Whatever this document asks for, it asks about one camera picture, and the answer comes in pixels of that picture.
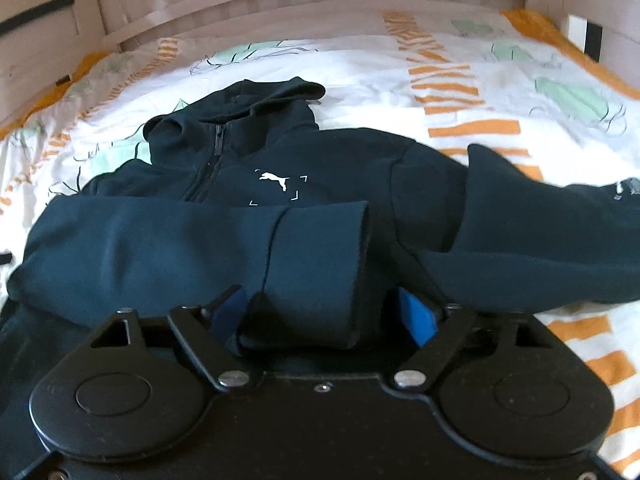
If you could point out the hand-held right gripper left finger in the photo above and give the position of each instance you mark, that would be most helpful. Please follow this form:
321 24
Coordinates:
227 312

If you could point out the white printed duvet orange stripes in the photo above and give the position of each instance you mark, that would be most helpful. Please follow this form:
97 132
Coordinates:
375 85

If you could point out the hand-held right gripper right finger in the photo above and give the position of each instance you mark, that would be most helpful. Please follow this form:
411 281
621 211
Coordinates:
415 320

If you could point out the dark navy hooded zip jacket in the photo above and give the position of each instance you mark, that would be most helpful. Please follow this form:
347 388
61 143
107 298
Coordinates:
150 240

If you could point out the white drawer cabinet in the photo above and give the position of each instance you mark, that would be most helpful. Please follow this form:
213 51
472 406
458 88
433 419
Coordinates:
30 55

